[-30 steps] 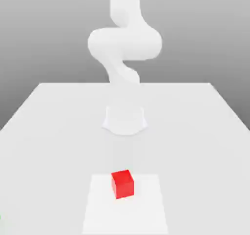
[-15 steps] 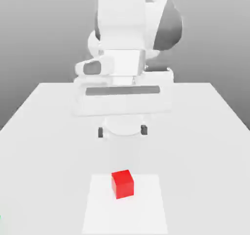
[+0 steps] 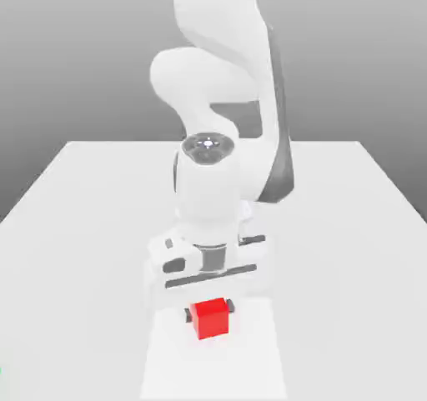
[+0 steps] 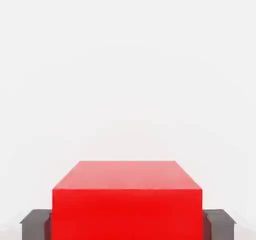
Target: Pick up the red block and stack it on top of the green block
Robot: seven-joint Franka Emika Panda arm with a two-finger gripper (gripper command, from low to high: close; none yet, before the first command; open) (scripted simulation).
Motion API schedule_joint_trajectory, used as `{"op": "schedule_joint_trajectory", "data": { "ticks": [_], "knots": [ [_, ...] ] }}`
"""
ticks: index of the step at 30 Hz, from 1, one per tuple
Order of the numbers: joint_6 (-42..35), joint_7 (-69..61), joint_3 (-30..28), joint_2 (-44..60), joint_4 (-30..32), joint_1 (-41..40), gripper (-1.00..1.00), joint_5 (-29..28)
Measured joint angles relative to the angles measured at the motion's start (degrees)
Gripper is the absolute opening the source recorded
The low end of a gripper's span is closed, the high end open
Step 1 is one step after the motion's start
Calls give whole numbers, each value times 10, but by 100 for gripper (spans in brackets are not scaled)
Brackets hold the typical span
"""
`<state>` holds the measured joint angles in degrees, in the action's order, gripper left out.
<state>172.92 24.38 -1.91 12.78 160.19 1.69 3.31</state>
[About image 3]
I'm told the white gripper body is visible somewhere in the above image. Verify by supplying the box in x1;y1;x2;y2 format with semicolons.
150;240;272;308

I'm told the small red cube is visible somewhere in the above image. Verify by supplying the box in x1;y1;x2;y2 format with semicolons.
189;296;231;341

